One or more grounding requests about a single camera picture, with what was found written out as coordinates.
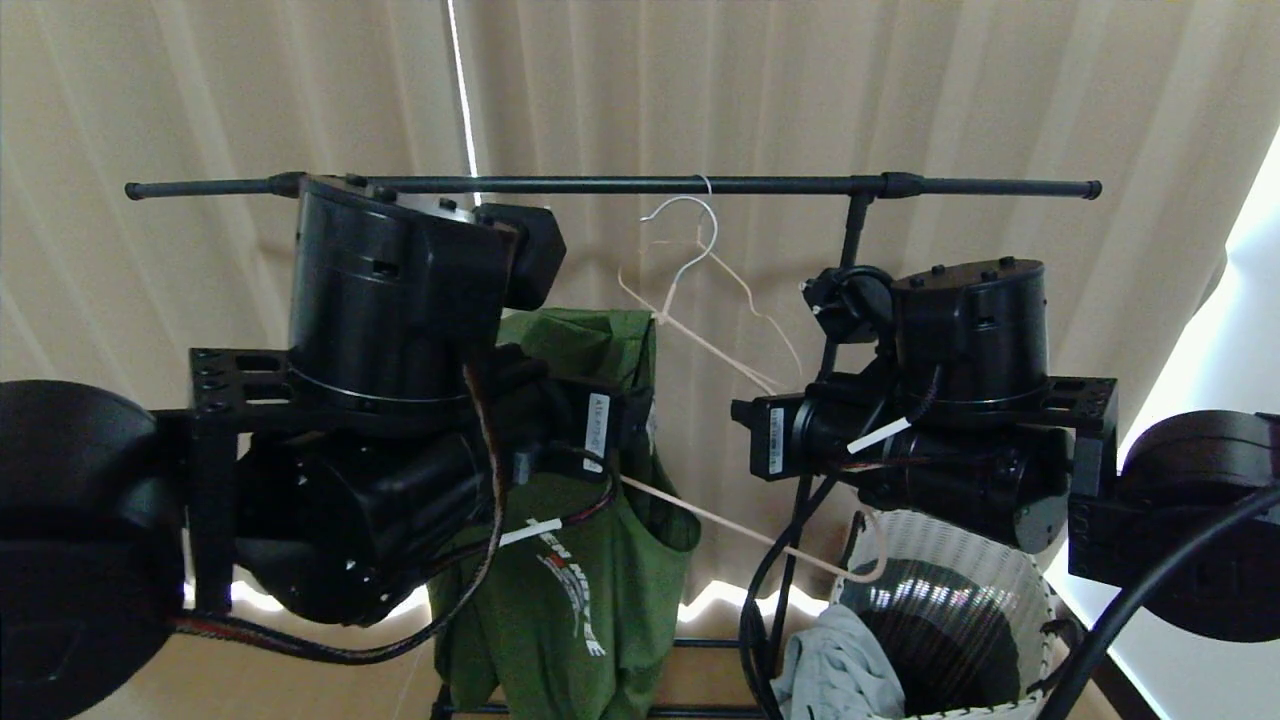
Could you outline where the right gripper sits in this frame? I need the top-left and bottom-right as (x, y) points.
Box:
(748, 372), (1073, 554)

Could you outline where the black clothes rack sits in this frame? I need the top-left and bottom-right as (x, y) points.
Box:
(125, 170), (1104, 720)

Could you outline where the white laundry basket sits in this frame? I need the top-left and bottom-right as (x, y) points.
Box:
(775, 508), (1086, 720)

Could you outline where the green printed sleeveless shirt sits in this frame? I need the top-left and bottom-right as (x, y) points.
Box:
(428, 308), (703, 720)

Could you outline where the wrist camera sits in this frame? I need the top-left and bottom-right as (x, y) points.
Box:
(478, 202), (568, 313)
(800, 264), (898, 386)

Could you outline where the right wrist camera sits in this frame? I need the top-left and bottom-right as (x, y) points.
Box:
(800, 264), (898, 386)

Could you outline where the pink clothes hanger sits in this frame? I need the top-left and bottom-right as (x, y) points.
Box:
(617, 176), (804, 396)
(618, 196), (891, 585)

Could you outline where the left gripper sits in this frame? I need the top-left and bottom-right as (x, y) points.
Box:
(233, 345), (653, 628)

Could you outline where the beige curtain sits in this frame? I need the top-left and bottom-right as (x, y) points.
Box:
(0, 0), (1280, 641)

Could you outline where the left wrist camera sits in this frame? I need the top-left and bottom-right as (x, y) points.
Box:
(478, 202), (568, 313)

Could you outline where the black cable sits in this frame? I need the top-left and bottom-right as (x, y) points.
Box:
(738, 468), (841, 720)
(1038, 485), (1280, 720)

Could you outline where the pale grey garment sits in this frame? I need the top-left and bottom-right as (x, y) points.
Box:
(770, 600), (906, 720)

